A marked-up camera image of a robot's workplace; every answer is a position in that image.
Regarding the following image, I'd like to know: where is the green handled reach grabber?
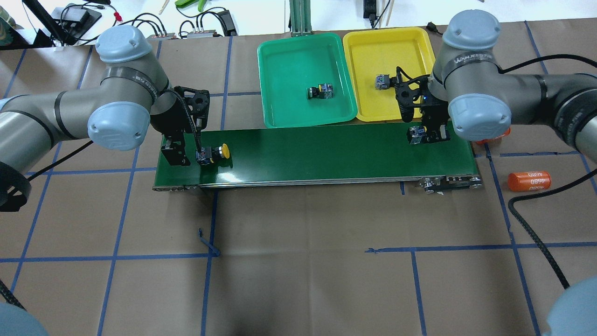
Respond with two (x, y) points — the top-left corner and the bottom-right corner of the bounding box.
(175, 0), (210, 13)

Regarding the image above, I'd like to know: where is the black device box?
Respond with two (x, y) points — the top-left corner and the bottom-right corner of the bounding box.
(50, 4), (102, 45)

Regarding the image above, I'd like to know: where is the green plastic tray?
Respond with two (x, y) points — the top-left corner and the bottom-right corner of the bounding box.
(257, 32), (358, 128)

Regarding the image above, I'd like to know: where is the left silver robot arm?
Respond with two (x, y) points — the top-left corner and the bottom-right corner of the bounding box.
(1, 26), (219, 336)

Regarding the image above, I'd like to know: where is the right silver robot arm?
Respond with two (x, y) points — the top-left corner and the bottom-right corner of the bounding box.
(386, 9), (597, 161)

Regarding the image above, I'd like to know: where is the aluminium frame post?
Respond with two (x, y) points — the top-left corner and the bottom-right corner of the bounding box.
(289, 0), (313, 37)

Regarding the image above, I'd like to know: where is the black power adapter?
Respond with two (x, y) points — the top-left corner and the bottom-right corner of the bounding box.
(217, 9), (237, 36)

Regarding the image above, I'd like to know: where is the green conveyor belt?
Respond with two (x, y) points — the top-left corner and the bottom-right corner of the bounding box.
(152, 123), (483, 193)

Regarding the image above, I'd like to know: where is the orange battery cell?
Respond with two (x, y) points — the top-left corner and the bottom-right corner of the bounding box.
(475, 127), (512, 144)
(507, 171), (552, 192)

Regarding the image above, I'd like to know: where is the yellow plastic tray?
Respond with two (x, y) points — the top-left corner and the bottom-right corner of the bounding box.
(343, 27), (435, 123)

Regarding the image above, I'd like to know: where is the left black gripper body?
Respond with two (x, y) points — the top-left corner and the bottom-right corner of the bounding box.
(151, 86), (210, 137)

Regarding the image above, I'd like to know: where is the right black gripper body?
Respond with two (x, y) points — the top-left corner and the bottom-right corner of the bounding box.
(394, 75), (449, 123)

